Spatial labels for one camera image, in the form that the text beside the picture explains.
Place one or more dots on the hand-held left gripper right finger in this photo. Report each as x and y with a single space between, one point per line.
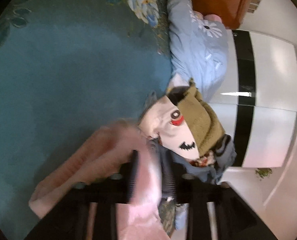
168 180

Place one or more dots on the pink fleece floral garment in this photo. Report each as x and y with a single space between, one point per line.
106 152

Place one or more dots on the wooden photo frame set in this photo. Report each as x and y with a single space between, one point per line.
255 2

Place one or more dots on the blue garment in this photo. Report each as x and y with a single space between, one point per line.
203 173

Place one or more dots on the pink pillow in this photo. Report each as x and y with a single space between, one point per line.
213 18

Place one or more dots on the olive green garment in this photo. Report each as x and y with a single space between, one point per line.
201 120

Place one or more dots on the green leafy plant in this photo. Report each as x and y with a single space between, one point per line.
263 173

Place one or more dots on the white garment with bat print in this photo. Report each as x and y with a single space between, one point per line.
161 120

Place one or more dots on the teal floral bed sheet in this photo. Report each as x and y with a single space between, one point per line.
63 67

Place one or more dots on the white wardrobe with black stripe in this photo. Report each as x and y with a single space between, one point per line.
271 67

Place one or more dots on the dark grey garment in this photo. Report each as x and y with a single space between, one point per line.
227 155

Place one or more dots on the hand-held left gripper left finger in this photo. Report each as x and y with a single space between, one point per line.
133 177

